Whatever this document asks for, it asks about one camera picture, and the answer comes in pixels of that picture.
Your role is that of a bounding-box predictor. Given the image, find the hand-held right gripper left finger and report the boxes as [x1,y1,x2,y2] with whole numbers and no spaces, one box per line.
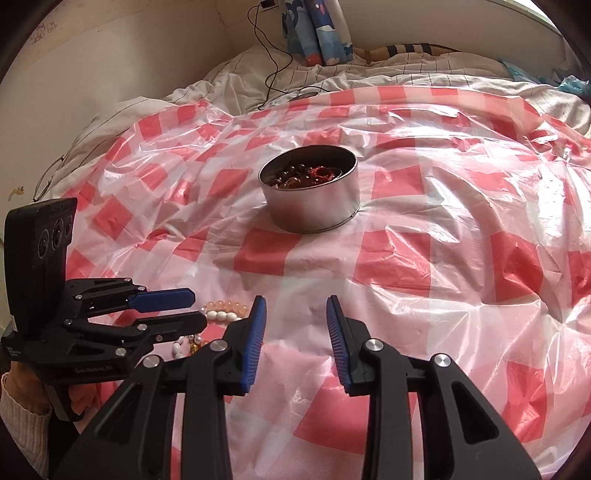
[53,295,269,480]

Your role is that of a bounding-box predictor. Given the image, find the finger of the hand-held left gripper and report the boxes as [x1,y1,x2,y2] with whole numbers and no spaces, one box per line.
[65,311,208,357]
[69,278,196,324]

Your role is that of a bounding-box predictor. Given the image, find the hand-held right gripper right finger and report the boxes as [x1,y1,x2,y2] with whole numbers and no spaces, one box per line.
[325,295,544,480]

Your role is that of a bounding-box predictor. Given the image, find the pink bead bracelet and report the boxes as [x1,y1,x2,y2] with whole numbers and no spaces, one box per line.
[200,298,253,319]

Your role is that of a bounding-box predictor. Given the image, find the round metal tin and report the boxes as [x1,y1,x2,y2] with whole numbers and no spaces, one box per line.
[257,144,361,234]

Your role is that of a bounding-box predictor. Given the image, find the dark beads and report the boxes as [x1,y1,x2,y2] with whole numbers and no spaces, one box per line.
[265,159,345,190]

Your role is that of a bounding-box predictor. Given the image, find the person's left forearm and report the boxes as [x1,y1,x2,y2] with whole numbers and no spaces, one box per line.
[0,373,54,480]

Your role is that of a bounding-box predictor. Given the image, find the person's left hand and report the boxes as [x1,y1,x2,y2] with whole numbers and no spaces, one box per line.
[6,360,54,409]

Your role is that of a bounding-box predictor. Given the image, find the red checkered plastic sheet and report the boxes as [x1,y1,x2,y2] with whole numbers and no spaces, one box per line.
[46,83,591,480]

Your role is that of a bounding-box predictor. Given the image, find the white striped duvet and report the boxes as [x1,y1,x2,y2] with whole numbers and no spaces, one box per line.
[32,44,591,204]

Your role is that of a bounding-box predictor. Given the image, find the striped plush toy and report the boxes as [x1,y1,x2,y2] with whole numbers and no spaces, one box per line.
[353,43,463,61]

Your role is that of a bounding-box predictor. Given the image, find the blue cartoon print curtain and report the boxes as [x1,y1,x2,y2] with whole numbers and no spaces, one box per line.
[281,0,354,66]

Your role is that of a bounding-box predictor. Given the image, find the blue plastic bag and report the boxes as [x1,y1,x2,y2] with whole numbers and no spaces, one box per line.
[501,60,591,100]

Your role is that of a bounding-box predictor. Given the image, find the pearl bead bracelet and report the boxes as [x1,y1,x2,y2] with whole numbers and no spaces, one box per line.
[172,333,209,360]

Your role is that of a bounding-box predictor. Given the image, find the wire frame eyeglasses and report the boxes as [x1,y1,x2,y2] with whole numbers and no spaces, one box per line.
[32,154,68,204]

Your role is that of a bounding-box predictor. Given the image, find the black charger cable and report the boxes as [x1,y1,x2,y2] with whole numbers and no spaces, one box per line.
[246,2,334,112]

